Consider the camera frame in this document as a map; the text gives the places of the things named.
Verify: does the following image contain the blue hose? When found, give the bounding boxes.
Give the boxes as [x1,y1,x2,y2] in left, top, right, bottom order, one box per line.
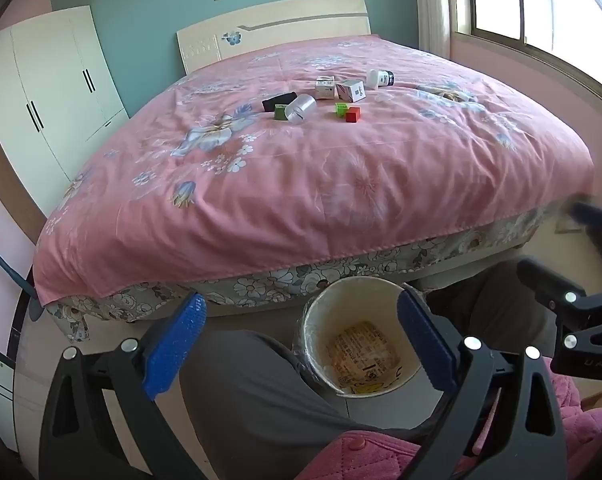
[0,205,36,301]

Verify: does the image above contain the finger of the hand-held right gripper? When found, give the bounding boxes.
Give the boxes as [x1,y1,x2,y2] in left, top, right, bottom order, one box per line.
[517,257,602,377]
[567,199,602,286]

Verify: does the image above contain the large white carton box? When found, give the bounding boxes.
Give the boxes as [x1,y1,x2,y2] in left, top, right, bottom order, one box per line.
[335,79,368,103]

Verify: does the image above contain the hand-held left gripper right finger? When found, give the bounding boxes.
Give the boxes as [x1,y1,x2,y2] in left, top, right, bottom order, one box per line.
[396,287,569,480]

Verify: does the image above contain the white wardrobe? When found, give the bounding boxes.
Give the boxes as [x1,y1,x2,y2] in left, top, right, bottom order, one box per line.
[0,5,130,216]

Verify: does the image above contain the round paper bucket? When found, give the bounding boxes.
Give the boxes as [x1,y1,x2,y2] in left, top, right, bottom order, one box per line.
[292,276,424,398]

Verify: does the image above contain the person's left leg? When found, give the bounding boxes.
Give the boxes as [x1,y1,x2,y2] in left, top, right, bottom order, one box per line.
[180,329,432,480]

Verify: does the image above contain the cream wooden headboard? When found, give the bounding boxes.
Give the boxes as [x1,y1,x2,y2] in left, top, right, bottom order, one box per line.
[176,0,372,76]

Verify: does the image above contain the grey floral bed sheet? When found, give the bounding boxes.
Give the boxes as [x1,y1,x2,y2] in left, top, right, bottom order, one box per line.
[46,205,572,343]

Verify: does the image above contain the window with metal frame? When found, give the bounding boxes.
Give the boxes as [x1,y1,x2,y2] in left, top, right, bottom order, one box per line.
[448,0,602,111]

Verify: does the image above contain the clear plastic cup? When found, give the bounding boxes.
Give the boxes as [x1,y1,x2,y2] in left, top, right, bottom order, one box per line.
[284,93,316,125]

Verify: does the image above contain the white bottle with dark cap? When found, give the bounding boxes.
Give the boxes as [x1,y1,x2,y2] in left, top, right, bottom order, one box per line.
[366,69,396,90]

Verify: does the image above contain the white curtain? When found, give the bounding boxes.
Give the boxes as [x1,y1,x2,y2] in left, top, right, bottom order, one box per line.
[412,0,454,58]

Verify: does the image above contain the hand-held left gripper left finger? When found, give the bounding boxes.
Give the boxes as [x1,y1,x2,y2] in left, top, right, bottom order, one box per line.
[40,291,209,480]

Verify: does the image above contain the pink floral blanket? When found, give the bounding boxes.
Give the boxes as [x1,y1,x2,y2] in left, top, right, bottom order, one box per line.
[31,34,596,308]

